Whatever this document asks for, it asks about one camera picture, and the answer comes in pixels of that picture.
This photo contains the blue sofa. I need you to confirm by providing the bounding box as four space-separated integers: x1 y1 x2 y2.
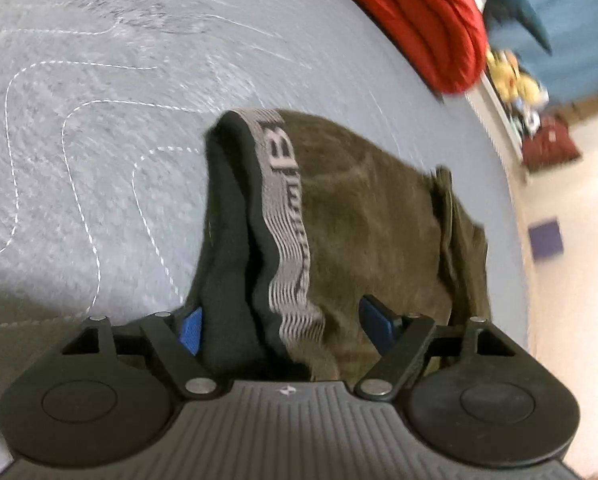
489 0 598 107

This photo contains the red folded quilt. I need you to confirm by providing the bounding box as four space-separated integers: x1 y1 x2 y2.
306 0 490 95

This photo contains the teal cloth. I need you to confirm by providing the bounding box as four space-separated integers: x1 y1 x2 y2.
488 0 554 54

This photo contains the purple square pad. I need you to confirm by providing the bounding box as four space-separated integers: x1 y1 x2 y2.
527 217 565 261

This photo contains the grey quilted mattress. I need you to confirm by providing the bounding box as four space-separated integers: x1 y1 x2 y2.
0 0 530 463

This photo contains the yellow plush toy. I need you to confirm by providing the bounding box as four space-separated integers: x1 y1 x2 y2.
486 49 546 107

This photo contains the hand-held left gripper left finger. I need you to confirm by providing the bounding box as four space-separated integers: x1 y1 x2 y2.
60 307 220 398

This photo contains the dark red bag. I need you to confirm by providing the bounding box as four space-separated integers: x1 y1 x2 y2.
521 114 582 172

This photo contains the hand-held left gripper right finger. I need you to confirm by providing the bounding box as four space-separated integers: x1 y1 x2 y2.
355 295 510 402

